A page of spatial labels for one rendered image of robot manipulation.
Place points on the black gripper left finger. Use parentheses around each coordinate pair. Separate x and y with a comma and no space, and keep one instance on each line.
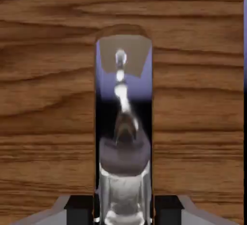
(77,209)

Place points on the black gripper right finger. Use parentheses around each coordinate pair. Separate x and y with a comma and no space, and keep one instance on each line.
(169,209)

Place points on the wooden cabinet door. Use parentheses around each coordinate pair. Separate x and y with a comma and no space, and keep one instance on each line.
(46,94)

